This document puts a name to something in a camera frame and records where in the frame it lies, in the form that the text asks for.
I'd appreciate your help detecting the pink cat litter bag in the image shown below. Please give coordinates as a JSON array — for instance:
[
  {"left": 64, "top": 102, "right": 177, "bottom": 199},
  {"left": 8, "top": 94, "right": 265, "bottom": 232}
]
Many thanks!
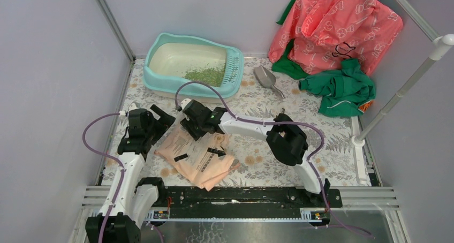
[{"left": 154, "top": 124, "right": 240, "bottom": 191}]

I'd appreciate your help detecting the teal litter box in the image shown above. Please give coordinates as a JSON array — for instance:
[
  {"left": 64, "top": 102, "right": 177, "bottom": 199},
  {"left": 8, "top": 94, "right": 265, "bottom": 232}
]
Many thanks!
[{"left": 143, "top": 33, "right": 245, "bottom": 103}]

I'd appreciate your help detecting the grey litter scoop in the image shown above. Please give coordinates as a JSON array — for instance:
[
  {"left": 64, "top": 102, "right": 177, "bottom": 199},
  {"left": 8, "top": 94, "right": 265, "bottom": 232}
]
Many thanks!
[{"left": 253, "top": 66, "right": 285, "bottom": 99}]

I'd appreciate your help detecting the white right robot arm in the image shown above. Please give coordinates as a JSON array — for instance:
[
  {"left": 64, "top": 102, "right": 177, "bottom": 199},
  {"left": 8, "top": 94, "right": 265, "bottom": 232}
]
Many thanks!
[{"left": 176, "top": 98, "right": 330, "bottom": 207}]

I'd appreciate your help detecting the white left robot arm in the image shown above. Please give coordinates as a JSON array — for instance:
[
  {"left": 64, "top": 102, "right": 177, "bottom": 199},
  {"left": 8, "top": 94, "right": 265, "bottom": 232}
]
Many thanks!
[{"left": 85, "top": 105, "right": 176, "bottom": 242}]

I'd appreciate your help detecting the green cat litter pile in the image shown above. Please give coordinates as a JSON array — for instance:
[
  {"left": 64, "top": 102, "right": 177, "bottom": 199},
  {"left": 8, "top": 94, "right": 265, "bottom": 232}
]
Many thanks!
[{"left": 184, "top": 64, "right": 225, "bottom": 87}]

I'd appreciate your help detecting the dark green garment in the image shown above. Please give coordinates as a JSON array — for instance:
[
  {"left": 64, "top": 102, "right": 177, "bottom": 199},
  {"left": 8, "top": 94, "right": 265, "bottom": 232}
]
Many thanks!
[{"left": 271, "top": 0, "right": 357, "bottom": 81}]

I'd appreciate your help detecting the green sweatshirt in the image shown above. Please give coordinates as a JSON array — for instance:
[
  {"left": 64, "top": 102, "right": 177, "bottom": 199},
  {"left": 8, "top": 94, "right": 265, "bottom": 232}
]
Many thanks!
[{"left": 298, "top": 58, "right": 376, "bottom": 117}]

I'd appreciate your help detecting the pink patterned jacket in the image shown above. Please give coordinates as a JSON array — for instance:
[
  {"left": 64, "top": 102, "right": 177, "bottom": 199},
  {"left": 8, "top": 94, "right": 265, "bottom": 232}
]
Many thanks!
[{"left": 268, "top": 0, "right": 403, "bottom": 76}]

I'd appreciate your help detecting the white pole stand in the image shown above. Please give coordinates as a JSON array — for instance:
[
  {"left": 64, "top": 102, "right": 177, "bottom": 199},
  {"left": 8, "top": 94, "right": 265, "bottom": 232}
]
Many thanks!
[{"left": 350, "top": 34, "right": 453, "bottom": 148}]

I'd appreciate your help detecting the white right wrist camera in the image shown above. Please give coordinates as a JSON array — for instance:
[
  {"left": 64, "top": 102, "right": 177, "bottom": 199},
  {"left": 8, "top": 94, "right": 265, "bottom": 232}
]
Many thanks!
[{"left": 176, "top": 98, "right": 193, "bottom": 111}]

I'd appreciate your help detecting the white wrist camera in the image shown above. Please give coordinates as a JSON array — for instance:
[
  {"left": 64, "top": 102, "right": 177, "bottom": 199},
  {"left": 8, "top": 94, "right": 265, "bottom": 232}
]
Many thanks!
[
  {"left": 119, "top": 102, "right": 140, "bottom": 117},
  {"left": 176, "top": 98, "right": 193, "bottom": 111}
]

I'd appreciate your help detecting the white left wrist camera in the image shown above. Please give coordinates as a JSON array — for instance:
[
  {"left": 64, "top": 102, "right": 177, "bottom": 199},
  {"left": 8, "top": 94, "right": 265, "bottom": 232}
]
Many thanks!
[{"left": 119, "top": 102, "right": 140, "bottom": 117}]

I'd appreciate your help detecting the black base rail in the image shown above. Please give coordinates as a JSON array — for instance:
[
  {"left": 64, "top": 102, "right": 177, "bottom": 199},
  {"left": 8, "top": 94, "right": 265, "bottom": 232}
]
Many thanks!
[{"left": 152, "top": 186, "right": 343, "bottom": 219}]

